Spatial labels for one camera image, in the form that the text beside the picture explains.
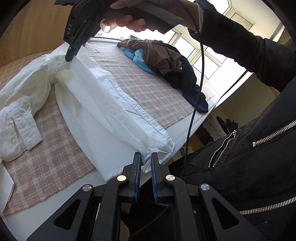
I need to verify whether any white lace cloth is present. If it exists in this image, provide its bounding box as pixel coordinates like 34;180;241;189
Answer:
203;115;233;142

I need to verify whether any pink plaid blanket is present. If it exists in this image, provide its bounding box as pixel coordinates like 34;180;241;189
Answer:
0;40;221;217

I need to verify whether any person's right hand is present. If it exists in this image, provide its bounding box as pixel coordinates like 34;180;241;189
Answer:
100;0;148;33

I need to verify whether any black cable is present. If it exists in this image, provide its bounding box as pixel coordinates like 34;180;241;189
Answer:
180;0;205;180

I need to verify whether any black cloth bundle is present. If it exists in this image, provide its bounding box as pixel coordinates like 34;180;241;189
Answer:
216;116;239;135

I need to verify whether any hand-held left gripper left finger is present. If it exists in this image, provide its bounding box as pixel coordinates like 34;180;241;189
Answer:
26;152;142;241

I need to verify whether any blue garment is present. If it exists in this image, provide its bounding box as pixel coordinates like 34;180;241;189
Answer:
123;35;163;76

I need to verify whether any light oak board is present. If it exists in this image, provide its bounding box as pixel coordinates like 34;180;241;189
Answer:
0;0;78;68

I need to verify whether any white window frame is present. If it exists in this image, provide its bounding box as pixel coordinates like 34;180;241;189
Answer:
89;0;285;106

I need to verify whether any dark navy garment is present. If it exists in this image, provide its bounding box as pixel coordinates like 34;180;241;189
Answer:
153;40;210;114

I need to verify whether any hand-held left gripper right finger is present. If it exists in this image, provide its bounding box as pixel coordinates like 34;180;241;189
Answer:
151;152;266;241

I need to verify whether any white shirt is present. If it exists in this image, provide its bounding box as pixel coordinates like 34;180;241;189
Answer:
0;43;174;212

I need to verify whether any brown garment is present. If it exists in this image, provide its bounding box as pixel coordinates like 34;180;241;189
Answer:
117;39;184;76

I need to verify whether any person's black jacket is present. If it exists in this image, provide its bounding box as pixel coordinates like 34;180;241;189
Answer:
162;76;296;241

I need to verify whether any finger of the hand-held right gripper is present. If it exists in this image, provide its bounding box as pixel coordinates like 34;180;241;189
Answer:
65;44;80;62

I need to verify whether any person's right forearm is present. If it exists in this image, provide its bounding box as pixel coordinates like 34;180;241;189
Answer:
185;0;296;93

